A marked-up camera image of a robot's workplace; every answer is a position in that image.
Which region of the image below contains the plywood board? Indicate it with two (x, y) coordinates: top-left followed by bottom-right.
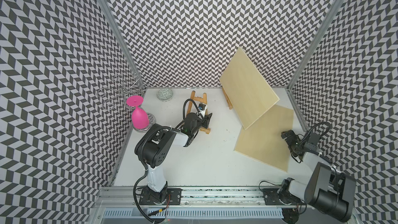
(220, 47), (279, 130)
(234, 105), (294, 172)

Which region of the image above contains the small wooden easel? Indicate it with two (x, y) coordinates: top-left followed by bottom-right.
(221, 87), (233, 110)

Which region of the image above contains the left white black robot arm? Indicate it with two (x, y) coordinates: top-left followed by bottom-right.
(135, 113), (212, 202)

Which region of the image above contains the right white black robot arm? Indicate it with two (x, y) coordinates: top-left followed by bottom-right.
(277, 130), (356, 223)

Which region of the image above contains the round metal rack base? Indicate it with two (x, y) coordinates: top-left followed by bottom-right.
(133, 113), (156, 132)

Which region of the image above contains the pink plastic wine glass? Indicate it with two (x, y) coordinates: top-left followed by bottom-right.
(126, 95), (149, 129)

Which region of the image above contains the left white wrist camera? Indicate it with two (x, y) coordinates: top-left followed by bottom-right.
(197, 103), (207, 118)

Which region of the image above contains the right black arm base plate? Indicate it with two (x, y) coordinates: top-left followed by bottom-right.
(261, 188), (306, 206)

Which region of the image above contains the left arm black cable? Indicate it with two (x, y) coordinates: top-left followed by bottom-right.
(133, 99), (206, 224)

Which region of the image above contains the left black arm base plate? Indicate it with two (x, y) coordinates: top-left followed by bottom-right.
(139, 187), (182, 205)

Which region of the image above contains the metal wire glass rack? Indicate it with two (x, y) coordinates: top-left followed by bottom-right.
(96, 73), (148, 112)

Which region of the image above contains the aluminium front rail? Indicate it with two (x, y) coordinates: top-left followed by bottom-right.
(86, 185), (338, 224)

